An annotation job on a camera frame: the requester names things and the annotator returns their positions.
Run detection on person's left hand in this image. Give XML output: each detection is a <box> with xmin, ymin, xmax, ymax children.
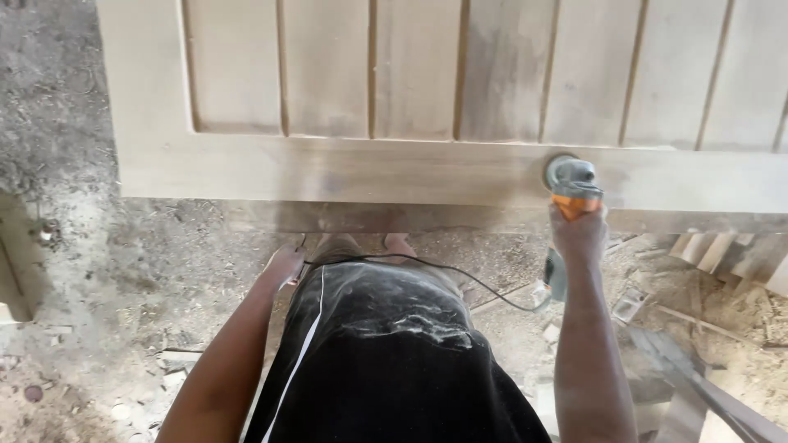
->
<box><xmin>262</xmin><ymin>244</ymin><xmax>307</xmax><ymax>290</ymax></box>

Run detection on person's right hand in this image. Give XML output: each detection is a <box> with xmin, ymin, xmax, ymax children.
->
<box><xmin>548</xmin><ymin>201</ymin><xmax>609</xmax><ymax>267</ymax></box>

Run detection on grey orange angle grinder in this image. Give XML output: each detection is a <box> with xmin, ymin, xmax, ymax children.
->
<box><xmin>533</xmin><ymin>154</ymin><xmax>605</xmax><ymax>313</ymax></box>

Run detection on person's feet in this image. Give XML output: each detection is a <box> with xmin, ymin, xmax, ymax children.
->
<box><xmin>308</xmin><ymin>233</ymin><xmax>419</xmax><ymax>267</ymax></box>

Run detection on small wood block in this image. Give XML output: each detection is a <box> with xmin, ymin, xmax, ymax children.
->
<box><xmin>612</xmin><ymin>287</ymin><xmax>648</xmax><ymax>324</ymax></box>

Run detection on person's black shorts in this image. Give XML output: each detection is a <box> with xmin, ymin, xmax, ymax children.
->
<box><xmin>244</xmin><ymin>261</ymin><xmax>552</xmax><ymax>443</ymax></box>

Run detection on pile of wood offcuts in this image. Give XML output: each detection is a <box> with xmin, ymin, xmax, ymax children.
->
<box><xmin>606</xmin><ymin>231</ymin><xmax>788</xmax><ymax>299</ymax></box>

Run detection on large wooden panel door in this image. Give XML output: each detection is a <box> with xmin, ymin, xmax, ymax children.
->
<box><xmin>95</xmin><ymin>0</ymin><xmax>788</xmax><ymax>233</ymax></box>

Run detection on black power cable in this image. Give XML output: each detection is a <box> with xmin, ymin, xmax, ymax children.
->
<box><xmin>294</xmin><ymin>234</ymin><xmax>543</xmax><ymax>313</ymax></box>

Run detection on wooden frame piece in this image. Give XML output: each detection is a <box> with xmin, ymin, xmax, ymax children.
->
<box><xmin>0</xmin><ymin>194</ymin><xmax>49</xmax><ymax>324</ymax></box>

